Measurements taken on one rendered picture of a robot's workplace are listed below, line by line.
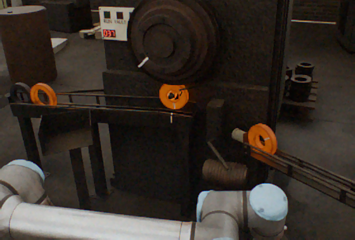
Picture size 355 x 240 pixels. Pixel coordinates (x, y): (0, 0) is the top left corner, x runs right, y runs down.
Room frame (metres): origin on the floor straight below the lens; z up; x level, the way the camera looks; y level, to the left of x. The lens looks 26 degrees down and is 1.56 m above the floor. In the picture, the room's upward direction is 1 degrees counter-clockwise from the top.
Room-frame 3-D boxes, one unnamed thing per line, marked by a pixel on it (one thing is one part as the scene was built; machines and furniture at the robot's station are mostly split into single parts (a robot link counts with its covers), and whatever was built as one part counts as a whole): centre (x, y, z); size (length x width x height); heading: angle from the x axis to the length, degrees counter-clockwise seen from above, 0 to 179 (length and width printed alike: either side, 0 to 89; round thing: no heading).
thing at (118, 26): (1.94, 0.30, 1.15); 0.26 x 0.02 x 0.18; 69
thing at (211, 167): (1.47, -0.24, 0.27); 0.22 x 0.13 x 0.53; 69
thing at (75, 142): (1.63, 0.59, 0.36); 0.26 x 0.20 x 0.72; 104
